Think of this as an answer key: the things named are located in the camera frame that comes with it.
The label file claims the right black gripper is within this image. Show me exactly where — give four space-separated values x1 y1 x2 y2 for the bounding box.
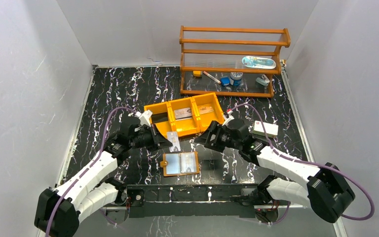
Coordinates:
194 120 241 153

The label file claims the white patterned card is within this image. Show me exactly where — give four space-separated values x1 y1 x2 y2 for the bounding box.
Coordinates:
166 131 181 152

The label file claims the orange leather card holder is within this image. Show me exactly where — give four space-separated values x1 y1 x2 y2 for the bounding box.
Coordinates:
160 152 200 177

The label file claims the orange three-compartment plastic bin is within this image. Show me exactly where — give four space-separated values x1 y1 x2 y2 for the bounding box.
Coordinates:
144 93 225 137

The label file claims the white magnetic stripe card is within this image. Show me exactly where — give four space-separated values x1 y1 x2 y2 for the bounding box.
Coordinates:
174 107 192 120

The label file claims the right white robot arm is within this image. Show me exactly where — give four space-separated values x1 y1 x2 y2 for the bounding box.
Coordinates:
194 118 355 223

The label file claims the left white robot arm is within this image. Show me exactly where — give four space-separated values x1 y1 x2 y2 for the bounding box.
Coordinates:
34 110 172 237

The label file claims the brown card in bin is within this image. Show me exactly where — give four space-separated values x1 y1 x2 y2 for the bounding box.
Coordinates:
198 105 214 115

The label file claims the small blue block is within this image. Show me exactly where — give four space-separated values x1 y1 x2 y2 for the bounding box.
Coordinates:
220 77 230 86

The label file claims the white rectangular box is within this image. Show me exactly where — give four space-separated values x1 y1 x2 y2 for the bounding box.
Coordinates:
252 120 278 138

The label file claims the red white marker pen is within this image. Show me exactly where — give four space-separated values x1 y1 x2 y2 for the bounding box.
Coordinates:
203 71 221 84

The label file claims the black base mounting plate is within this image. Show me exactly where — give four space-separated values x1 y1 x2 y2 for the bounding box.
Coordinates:
96 184 290 219

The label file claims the small yellow block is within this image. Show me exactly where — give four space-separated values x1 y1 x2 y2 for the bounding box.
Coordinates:
192 71 203 78

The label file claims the orange wooden shelf rack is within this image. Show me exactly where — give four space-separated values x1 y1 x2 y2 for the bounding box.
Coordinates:
179 26 291 98

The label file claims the grey white stapler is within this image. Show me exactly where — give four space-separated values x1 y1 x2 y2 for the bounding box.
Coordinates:
256 75 270 86

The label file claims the blister pack on shelf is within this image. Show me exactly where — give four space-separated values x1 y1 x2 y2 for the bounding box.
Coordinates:
241 56 276 70

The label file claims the aluminium frame rail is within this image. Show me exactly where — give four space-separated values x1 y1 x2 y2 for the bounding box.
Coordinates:
37 185 349 237

